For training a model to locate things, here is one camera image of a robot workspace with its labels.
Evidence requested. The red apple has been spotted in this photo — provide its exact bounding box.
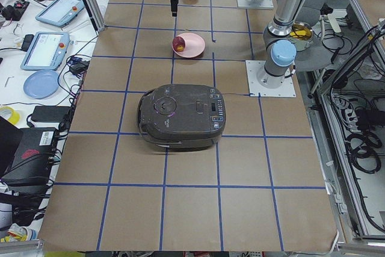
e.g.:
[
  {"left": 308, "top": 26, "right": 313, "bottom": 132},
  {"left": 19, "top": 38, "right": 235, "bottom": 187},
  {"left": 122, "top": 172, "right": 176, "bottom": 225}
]
[{"left": 172, "top": 36, "right": 186, "bottom": 52}]

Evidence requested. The pink plate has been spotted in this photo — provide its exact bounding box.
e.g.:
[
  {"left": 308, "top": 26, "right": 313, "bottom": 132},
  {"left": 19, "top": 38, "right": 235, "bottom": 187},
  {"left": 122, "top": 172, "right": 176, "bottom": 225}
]
[{"left": 173, "top": 33, "right": 205, "bottom": 58}]

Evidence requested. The blue plate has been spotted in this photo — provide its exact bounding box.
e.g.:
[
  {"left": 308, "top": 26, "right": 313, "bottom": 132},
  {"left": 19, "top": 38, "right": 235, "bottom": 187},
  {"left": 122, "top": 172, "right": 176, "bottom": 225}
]
[{"left": 23, "top": 70, "right": 59, "bottom": 99}]

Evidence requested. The far teach pendant tablet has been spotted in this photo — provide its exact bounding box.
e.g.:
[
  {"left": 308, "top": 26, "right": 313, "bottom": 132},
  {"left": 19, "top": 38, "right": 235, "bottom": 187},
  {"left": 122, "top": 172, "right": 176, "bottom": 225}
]
[{"left": 35, "top": 0, "right": 85, "bottom": 28}]

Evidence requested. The teach pendant tablet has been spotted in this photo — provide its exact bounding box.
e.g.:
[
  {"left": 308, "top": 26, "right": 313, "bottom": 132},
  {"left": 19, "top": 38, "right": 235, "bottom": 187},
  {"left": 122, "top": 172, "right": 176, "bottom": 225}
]
[
  {"left": 35, "top": 0, "right": 85, "bottom": 28},
  {"left": 20, "top": 32, "right": 70, "bottom": 71}
]

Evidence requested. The dark grey rice cooker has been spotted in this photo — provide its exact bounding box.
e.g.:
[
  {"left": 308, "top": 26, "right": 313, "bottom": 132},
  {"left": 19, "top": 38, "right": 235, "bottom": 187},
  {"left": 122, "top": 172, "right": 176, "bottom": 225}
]
[{"left": 137, "top": 84, "right": 226, "bottom": 150}]

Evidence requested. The steel pot with yellow contents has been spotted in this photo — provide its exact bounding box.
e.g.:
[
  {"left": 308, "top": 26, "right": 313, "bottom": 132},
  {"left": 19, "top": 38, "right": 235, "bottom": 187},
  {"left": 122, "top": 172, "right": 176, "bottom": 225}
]
[{"left": 288, "top": 22, "right": 314, "bottom": 52}]

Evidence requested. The near teach pendant tablet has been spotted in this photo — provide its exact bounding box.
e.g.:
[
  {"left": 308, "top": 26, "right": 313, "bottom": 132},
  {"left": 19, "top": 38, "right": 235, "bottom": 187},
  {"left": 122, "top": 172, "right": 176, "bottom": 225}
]
[{"left": 20, "top": 32, "right": 70, "bottom": 71}]

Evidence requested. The grey office chair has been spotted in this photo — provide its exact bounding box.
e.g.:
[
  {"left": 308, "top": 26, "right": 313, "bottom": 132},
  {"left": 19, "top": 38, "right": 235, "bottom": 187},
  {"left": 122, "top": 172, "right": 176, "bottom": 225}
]
[{"left": 294, "top": 0, "right": 331, "bottom": 72}]

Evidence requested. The black power adapter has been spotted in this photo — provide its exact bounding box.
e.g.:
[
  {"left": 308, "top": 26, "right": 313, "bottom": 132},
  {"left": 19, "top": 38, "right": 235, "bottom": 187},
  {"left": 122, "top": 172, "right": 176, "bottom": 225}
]
[{"left": 31, "top": 106, "right": 70, "bottom": 123}]

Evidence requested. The yellow tape roll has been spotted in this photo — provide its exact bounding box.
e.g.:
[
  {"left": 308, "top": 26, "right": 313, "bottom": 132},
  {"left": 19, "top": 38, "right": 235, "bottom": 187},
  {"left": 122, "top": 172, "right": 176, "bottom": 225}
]
[{"left": 0, "top": 106, "right": 20, "bottom": 125}]

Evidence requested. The black laptop with red logo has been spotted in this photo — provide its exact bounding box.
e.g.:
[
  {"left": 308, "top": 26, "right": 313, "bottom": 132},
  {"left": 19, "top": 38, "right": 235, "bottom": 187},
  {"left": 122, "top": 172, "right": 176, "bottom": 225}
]
[{"left": 1, "top": 118, "right": 58, "bottom": 187}]

